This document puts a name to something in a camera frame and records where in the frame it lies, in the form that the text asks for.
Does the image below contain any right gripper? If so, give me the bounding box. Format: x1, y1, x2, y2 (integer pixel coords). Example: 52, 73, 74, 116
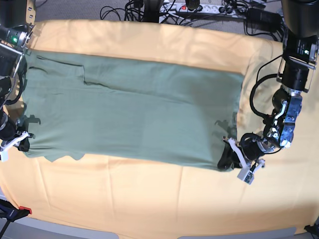
0, 112, 30, 152

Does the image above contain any yellow table cloth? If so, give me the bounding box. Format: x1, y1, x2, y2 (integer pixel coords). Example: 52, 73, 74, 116
0, 20, 319, 239

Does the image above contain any black centre stand post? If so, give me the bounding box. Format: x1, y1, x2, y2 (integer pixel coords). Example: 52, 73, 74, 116
142, 0, 162, 23

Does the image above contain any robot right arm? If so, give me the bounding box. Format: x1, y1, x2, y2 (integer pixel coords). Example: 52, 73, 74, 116
0, 0, 34, 152

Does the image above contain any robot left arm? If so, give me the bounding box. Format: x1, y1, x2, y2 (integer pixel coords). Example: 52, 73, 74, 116
217, 0, 319, 171

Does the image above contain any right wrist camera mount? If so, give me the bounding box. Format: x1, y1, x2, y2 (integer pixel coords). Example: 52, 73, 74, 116
0, 131, 33, 162

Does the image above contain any green T-shirt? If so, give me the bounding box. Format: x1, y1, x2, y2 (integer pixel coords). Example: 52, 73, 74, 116
22, 50, 244, 170

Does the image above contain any white power strip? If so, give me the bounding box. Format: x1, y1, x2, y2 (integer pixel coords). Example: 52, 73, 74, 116
160, 2, 243, 18

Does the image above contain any blue red clamp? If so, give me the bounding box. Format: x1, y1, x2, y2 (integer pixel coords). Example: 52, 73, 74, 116
0, 199, 32, 222

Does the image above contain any black cable bundle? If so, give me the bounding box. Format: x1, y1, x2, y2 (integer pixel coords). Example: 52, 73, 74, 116
243, 14, 292, 45

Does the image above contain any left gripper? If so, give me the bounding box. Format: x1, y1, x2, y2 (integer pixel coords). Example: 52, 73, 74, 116
217, 133, 277, 171

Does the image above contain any black power adapter brick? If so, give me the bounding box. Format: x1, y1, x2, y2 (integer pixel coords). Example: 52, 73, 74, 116
246, 8, 282, 28

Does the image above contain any black clamp right corner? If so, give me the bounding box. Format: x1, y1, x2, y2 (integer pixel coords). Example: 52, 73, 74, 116
304, 224, 319, 239

